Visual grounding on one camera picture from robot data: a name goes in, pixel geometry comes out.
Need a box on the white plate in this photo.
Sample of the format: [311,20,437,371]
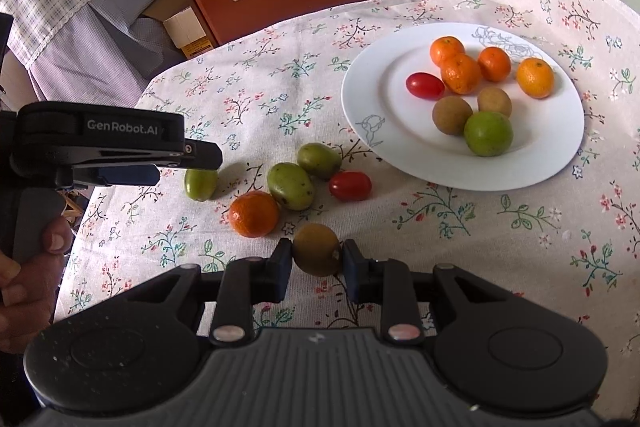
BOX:
[341,22,586,192]

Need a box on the oval green jujube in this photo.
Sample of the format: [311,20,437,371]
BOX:
[266,162,315,212]
[184,167,219,202]
[297,143,343,180]

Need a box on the round green jujube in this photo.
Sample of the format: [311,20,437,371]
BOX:
[463,111,514,157]

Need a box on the small orange tangerine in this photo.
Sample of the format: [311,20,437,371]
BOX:
[430,36,466,66]
[228,190,280,238]
[440,53,483,96]
[477,46,512,82]

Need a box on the floral tablecloth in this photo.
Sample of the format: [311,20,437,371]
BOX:
[52,0,640,413]

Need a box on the yellow-orange tangerine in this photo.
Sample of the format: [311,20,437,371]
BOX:
[515,57,556,100]

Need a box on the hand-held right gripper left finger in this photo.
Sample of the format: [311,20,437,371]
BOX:
[135,238,294,348]

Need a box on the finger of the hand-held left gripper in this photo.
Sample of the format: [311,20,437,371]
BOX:
[65,139,224,172]
[72,163,161,188]

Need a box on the open cardboard box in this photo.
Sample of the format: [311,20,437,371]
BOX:
[142,0,213,60]

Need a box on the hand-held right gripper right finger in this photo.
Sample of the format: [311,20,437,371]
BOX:
[341,239,496,348]

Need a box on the brown kiwi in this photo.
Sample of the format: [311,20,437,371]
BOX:
[432,95,474,136]

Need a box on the red cherry tomato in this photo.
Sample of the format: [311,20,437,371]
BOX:
[328,171,373,202]
[405,72,446,100]

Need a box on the person's left hand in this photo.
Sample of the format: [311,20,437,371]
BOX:
[0,214,75,354]

